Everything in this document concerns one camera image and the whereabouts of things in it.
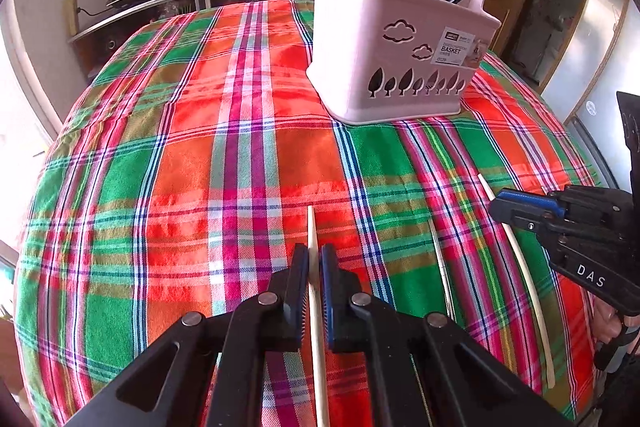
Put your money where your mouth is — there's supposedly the person's right hand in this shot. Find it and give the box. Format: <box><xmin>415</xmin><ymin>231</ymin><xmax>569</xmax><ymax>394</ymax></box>
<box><xmin>594</xmin><ymin>302</ymin><xmax>640</xmax><ymax>358</ymax></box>

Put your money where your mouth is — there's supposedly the steel kitchen cabinet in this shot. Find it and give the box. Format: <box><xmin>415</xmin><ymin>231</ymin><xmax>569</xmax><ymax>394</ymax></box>
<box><xmin>67</xmin><ymin>0</ymin><xmax>321</xmax><ymax>75</ymax></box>

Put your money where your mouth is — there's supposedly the beige power strip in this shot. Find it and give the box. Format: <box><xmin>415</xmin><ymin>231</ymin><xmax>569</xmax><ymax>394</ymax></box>
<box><xmin>64</xmin><ymin>0</ymin><xmax>82</xmax><ymax>38</ymax></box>

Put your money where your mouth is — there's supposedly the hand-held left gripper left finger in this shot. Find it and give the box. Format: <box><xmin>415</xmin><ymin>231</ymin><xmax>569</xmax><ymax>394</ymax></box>
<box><xmin>65</xmin><ymin>243</ymin><xmax>310</xmax><ymax>427</ymax></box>

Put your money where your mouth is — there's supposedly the silver-tipped cream chopstick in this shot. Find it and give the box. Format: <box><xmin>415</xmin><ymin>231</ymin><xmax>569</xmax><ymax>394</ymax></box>
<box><xmin>428</xmin><ymin>218</ymin><xmax>458</xmax><ymax>323</ymax></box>

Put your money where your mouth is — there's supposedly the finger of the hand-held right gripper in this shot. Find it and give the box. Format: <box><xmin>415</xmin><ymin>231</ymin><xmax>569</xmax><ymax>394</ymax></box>
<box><xmin>492</xmin><ymin>188</ymin><xmax>567</xmax><ymax>220</ymax></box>
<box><xmin>488</xmin><ymin>201</ymin><xmax>557</xmax><ymax>242</ymax></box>

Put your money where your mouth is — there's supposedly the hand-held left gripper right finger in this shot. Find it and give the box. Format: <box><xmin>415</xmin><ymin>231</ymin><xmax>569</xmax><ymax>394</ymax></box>
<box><xmin>321</xmin><ymin>243</ymin><xmax>576</xmax><ymax>427</ymax></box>

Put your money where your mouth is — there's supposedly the silver refrigerator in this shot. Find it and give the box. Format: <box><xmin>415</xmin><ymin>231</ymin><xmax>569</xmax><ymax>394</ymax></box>
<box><xmin>539</xmin><ymin>0</ymin><xmax>640</xmax><ymax>190</ymax></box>

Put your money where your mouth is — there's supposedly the light wooden chopstick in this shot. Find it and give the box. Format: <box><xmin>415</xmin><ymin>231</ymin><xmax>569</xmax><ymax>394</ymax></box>
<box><xmin>476</xmin><ymin>173</ymin><xmax>557</xmax><ymax>389</ymax></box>
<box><xmin>306</xmin><ymin>205</ymin><xmax>331</xmax><ymax>427</ymax></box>

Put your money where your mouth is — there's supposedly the plaid tablecloth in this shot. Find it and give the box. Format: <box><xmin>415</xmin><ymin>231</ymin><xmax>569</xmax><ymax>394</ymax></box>
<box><xmin>12</xmin><ymin>0</ymin><xmax>608</xmax><ymax>427</ymax></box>

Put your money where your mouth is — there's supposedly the pink plastic basket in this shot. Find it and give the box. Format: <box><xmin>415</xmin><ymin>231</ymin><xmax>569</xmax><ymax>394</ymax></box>
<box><xmin>305</xmin><ymin>0</ymin><xmax>502</xmax><ymax>126</ymax></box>

